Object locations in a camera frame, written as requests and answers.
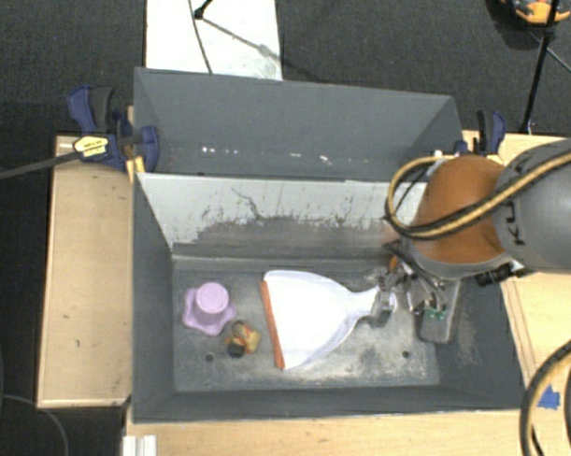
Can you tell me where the purple flower-shaped cup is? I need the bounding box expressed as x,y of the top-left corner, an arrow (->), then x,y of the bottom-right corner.
180,279 -> 238,337

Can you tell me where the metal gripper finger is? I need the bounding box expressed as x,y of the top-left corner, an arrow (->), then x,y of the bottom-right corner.
369,291 -> 398,330
375,267 -> 407,294

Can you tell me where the pale wood board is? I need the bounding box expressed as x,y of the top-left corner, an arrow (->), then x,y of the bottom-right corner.
36,134 -> 143,412

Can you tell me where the grey metal bin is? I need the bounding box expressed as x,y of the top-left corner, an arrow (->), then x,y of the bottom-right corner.
120,65 -> 537,438

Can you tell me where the yellow and black toy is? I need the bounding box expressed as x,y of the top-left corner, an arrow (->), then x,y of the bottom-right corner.
225,319 -> 264,360

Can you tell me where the white dustpan with orange edge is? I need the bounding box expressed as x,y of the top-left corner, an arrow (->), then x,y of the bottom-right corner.
255,268 -> 399,375

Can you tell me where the black cylinder on white bracket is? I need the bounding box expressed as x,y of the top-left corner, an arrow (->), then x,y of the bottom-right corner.
473,257 -> 526,290

